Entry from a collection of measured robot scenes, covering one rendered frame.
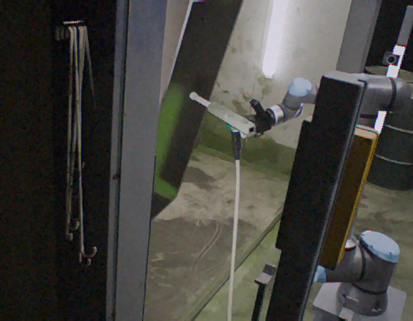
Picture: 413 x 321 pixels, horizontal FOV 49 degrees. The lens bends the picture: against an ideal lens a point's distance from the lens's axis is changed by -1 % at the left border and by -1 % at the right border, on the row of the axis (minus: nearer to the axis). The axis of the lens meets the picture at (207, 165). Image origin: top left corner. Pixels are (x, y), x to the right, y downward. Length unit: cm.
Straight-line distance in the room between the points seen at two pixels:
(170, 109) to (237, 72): 164
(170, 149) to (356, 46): 177
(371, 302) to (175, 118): 135
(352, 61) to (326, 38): 27
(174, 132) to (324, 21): 171
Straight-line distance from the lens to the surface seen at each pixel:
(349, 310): 111
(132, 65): 103
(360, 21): 370
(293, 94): 205
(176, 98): 247
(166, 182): 267
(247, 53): 400
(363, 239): 176
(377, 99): 154
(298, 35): 382
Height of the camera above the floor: 178
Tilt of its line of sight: 25 degrees down
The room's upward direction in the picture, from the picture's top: 8 degrees clockwise
